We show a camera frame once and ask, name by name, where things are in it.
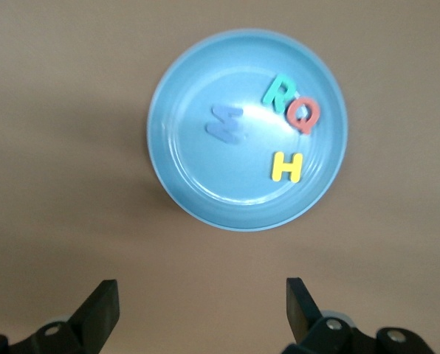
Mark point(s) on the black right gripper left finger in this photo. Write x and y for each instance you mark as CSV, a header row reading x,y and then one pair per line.
x,y
94,321

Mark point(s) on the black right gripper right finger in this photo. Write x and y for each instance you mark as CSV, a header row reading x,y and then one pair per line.
x,y
305,321

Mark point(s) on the yellow foam letter H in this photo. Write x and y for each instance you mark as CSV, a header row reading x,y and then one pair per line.
x,y
279,167

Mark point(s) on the red foam letter Q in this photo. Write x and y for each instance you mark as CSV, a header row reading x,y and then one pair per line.
x,y
292,114

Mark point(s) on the blue foam letter M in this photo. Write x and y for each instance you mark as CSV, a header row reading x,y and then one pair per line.
x,y
225,127

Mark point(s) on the teal foam letter R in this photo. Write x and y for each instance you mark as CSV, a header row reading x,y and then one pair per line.
x,y
275,94

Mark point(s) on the blue plate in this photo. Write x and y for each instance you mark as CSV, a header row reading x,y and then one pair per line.
x,y
212,177

